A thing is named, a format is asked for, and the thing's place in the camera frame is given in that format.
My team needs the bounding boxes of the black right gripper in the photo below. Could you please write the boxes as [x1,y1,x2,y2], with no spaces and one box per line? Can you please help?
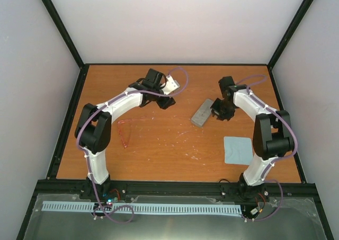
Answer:
[210,98,235,121]

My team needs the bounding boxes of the grey glasses case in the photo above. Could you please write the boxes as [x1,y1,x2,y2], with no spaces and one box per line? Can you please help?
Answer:
[191,99,213,128]

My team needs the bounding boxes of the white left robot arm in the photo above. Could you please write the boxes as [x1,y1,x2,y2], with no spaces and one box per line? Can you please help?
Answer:
[75,75,180,199]

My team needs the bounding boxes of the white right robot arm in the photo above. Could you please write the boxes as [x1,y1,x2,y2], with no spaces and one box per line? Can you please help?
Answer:
[211,76,298,199]

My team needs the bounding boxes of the red transparent sunglasses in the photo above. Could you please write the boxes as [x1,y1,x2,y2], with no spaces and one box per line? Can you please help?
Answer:
[117,116,146,148]

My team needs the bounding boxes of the light blue cleaning cloth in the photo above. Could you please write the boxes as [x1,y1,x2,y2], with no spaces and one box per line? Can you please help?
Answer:
[224,137,253,165]

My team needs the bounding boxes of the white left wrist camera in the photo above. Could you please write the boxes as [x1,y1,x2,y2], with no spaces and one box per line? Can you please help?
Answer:
[161,75,180,95]

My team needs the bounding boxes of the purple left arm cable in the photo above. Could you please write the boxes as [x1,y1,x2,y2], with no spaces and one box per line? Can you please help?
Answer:
[76,67,189,223]

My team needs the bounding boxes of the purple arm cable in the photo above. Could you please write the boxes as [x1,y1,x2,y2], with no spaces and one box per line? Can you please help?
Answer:
[76,67,189,223]
[235,74,299,223]

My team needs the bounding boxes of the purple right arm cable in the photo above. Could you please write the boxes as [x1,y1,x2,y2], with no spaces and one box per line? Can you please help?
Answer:
[235,74,299,223]

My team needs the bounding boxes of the black table edge rail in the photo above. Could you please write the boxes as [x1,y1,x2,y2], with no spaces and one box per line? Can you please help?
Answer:
[84,63,267,67]

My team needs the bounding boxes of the black left frame post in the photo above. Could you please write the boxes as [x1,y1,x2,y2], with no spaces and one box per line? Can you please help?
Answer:
[33,0,86,68]

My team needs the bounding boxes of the black frame post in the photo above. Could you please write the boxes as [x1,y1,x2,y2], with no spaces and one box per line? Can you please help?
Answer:
[267,0,314,71]
[33,0,86,68]

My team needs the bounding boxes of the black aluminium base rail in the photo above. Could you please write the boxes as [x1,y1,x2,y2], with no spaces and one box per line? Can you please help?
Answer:
[35,179,317,200]

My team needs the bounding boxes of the black right frame post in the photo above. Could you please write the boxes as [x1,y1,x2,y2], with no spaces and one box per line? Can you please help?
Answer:
[267,0,314,71]

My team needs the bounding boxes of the light blue slotted cable duct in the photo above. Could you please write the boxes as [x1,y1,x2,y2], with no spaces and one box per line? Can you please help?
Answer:
[41,201,242,217]

